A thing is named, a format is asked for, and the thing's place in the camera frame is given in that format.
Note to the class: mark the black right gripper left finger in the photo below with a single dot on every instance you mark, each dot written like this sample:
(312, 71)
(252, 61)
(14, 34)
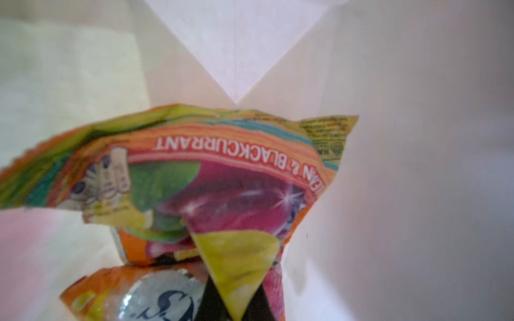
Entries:
(212, 307)

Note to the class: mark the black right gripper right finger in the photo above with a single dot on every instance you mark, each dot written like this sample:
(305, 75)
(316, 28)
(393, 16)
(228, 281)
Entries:
(259, 307)

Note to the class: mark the orange fruits candy packet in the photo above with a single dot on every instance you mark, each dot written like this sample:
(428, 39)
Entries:
(191, 193)

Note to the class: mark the white green paper bag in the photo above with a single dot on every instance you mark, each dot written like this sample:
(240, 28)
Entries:
(418, 224)

